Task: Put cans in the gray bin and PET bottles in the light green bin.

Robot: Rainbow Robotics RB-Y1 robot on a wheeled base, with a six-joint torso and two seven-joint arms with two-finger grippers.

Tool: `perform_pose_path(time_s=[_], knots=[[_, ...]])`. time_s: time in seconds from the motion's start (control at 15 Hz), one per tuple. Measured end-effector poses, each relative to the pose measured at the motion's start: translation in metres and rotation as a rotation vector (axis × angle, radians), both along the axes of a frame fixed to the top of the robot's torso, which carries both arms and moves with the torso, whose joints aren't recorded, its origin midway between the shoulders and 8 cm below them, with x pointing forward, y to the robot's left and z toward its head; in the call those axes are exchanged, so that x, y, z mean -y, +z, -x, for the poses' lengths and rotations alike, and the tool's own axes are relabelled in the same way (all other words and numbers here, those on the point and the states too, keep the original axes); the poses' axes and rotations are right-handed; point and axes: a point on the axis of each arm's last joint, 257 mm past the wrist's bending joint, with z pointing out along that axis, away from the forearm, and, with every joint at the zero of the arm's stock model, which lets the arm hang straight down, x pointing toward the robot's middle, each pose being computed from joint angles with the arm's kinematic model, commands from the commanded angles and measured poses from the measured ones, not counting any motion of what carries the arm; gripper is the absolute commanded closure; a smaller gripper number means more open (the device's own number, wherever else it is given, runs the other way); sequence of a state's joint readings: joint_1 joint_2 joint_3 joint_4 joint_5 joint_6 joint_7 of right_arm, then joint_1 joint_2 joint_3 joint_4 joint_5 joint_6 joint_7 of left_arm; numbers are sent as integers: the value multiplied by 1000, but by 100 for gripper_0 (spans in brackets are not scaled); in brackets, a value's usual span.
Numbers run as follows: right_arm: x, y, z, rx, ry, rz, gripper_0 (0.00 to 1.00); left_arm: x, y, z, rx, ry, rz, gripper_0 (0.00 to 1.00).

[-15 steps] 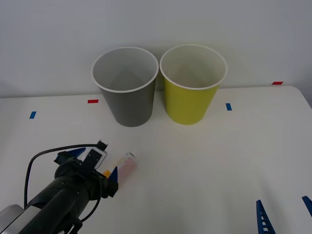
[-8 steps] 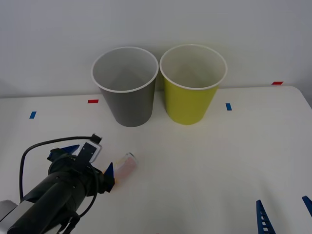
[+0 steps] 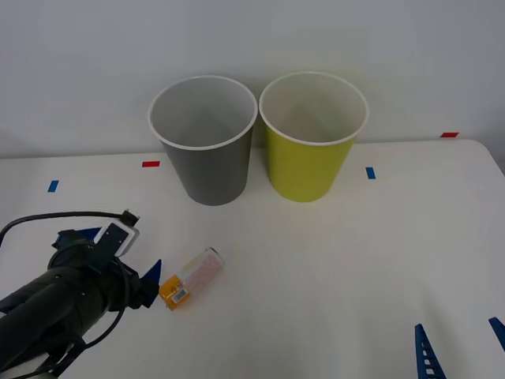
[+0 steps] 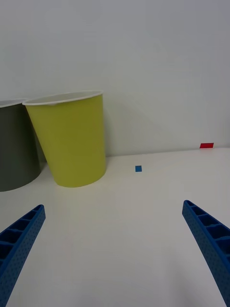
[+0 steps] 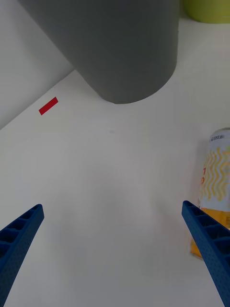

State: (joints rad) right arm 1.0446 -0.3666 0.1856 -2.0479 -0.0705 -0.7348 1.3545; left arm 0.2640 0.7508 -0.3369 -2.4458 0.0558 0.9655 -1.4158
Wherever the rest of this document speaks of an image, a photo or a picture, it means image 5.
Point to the orange and white drink can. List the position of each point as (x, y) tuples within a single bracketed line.
[(215, 177)]

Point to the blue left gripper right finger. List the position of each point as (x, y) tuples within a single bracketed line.
[(210, 237)]

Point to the grey plastic waste bin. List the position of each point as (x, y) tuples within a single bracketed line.
[(119, 48)]

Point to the yellow-green plastic waste bin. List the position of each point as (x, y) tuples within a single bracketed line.
[(208, 10)]

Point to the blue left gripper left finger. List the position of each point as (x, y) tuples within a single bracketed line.
[(16, 244)]

